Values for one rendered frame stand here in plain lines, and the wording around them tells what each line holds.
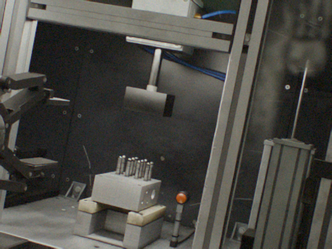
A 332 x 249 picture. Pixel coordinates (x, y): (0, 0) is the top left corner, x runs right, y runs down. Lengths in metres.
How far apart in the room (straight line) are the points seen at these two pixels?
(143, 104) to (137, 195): 0.18
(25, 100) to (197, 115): 0.73
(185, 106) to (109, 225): 0.36
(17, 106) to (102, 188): 0.46
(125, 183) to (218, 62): 0.42
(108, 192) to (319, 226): 0.41
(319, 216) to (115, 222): 0.45
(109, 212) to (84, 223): 0.08
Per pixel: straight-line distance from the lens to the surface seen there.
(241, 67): 1.01
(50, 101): 0.84
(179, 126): 1.47
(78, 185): 1.56
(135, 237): 1.18
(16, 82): 0.76
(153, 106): 1.23
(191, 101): 1.47
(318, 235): 1.01
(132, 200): 1.19
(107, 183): 1.20
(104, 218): 1.28
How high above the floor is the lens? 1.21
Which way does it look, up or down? 3 degrees down
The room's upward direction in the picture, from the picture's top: 11 degrees clockwise
